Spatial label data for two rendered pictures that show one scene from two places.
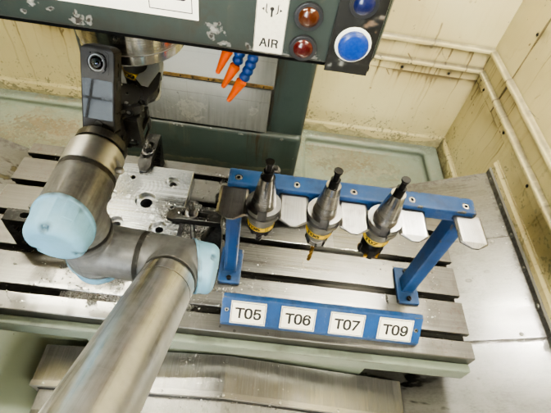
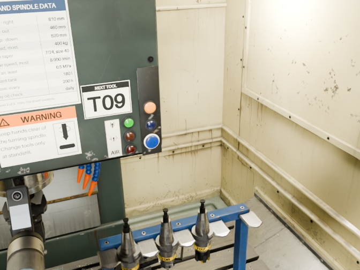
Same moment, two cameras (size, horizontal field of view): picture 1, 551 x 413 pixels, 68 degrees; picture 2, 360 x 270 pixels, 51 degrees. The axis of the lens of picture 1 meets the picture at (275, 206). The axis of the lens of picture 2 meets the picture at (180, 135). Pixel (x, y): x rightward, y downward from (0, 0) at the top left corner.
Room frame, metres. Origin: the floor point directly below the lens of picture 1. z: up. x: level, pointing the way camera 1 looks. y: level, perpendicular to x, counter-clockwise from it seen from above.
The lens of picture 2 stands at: (-0.36, 0.10, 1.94)
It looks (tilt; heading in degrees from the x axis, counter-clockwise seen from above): 25 degrees down; 344
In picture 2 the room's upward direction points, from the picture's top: 1 degrees counter-clockwise
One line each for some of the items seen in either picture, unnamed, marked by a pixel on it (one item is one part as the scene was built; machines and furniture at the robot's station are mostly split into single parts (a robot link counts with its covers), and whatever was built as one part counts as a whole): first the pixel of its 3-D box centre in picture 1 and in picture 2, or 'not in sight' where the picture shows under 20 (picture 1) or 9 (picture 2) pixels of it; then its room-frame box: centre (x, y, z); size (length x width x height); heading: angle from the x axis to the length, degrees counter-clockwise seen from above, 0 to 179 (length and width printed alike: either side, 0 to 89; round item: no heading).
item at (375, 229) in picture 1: (383, 222); (202, 233); (0.48, -0.20, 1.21); 0.06 x 0.06 x 0.03
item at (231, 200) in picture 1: (232, 203); (109, 259); (0.46, 0.08, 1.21); 0.07 x 0.05 x 0.01; 5
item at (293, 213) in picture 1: (293, 211); (148, 248); (0.46, -0.03, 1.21); 0.07 x 0.05 x 0.01; 5
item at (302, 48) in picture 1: (302, 48); (130, 149); (0.38, 0.00, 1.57); 0.02 x 0.01 x 0.02; 95
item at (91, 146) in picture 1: (95, 161); (27, 253); (0.36, 0.25, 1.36); 0.08 x 0.05 x 0.08; 93
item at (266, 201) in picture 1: (266, 190); (127, 240); (0.46, 0.02, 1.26); 0.04 x 0.04 x 0.07
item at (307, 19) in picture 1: (308, 16); (129, 136); (0.38, 0.00, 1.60); 0.02 x 0.01 x 0.02; 95
